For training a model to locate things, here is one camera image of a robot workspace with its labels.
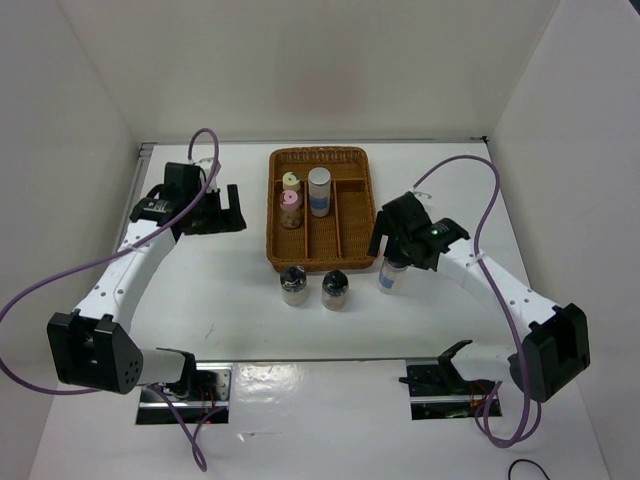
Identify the aluminium table rail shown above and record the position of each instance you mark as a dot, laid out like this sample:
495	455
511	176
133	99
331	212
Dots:
144	155

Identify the black cap bottle right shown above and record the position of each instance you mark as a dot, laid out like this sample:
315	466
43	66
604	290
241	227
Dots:
335	288

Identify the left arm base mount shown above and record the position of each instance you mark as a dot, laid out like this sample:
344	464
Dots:
204	399

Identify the black cap bottle left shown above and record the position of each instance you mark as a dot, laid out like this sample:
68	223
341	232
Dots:
293	282

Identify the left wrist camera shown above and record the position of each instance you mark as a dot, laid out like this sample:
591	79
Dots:
184	181

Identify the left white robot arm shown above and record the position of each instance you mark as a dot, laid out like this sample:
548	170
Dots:
91	345

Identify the black cap bottle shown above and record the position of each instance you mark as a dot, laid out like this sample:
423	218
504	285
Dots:
293	282
335	288

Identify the pink cap spice bottle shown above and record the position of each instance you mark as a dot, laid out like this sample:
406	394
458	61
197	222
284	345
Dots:
291	213

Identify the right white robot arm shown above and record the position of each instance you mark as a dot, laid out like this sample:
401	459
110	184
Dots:
554	342

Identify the silver cap jar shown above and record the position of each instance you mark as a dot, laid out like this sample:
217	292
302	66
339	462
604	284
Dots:
319	191
390	275

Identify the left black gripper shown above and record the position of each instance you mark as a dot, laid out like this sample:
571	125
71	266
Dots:
224	220

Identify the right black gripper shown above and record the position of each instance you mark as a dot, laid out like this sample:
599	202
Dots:
390	249

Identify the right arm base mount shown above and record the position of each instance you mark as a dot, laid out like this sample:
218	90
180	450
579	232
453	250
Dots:
430	398

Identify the yellow cap spice bottle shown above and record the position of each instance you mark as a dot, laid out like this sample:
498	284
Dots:
291	181

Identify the brown wicker divided basket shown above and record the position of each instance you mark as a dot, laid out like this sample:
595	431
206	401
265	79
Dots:
338	240

